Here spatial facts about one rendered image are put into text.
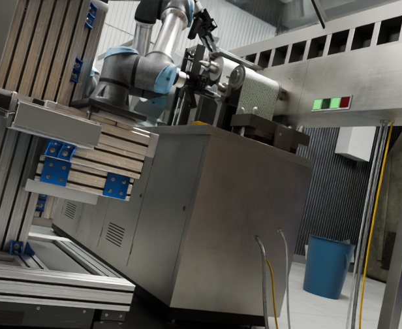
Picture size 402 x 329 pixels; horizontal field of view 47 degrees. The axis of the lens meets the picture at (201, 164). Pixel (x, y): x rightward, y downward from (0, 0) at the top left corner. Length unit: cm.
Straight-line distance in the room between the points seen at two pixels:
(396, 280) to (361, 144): 562
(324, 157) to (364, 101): 521
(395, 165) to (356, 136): 87
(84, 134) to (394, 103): 130
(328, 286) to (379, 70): 248
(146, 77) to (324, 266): 296
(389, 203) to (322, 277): 381
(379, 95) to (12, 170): 155
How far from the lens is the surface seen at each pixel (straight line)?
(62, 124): 149
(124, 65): 170
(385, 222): 788
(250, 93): 246
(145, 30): 208
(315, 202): 735
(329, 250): 425
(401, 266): 213
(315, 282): 431
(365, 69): 230
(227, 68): 267
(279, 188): 225
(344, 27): 253
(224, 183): 205
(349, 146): 744
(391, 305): 215
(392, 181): 797
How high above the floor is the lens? 57
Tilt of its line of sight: 4 degrees up
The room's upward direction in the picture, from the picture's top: 14 degrees clockwise
